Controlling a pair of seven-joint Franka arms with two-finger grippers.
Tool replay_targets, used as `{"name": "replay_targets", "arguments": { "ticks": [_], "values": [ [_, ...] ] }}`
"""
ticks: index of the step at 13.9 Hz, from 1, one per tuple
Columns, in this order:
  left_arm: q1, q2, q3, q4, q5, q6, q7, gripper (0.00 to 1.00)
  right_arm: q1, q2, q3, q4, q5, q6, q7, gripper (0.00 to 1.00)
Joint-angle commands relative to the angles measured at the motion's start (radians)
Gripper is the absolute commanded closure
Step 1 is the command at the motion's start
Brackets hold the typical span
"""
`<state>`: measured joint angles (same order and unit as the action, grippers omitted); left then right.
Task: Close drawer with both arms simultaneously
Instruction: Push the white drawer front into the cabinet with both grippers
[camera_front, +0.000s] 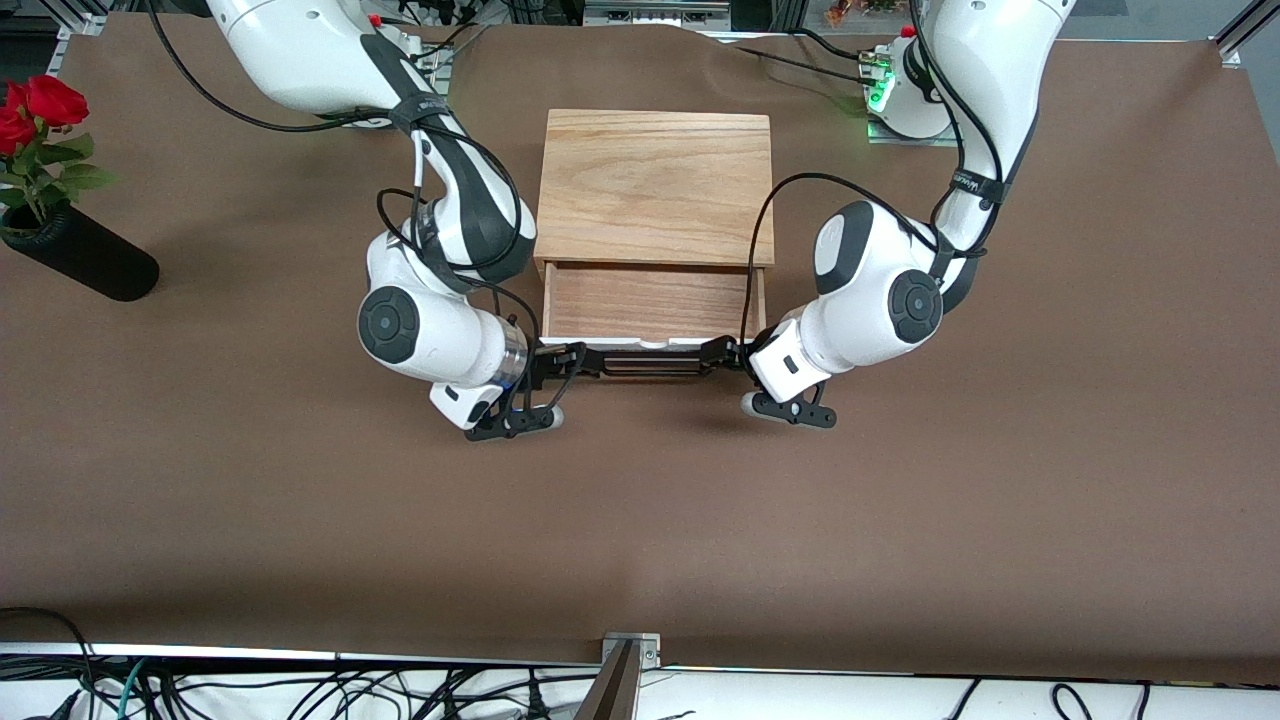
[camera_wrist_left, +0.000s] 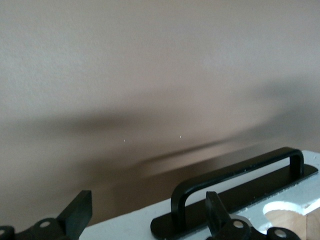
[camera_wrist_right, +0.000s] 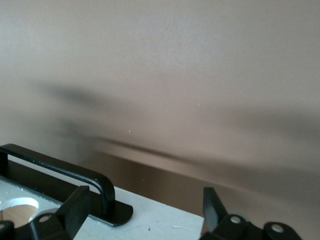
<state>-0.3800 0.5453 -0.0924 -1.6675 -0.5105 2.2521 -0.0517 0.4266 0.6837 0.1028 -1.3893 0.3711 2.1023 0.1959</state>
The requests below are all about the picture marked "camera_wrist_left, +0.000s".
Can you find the wooden drawer with white front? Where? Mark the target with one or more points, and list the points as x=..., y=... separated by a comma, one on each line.
x=125, y=225

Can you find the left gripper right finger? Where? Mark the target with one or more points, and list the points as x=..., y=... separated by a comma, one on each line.
x=220, y=220

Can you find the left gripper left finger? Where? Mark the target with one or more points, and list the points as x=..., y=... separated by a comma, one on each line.
x=75, y=215

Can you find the brown table mat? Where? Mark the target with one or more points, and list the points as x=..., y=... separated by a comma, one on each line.
x=125, y=75

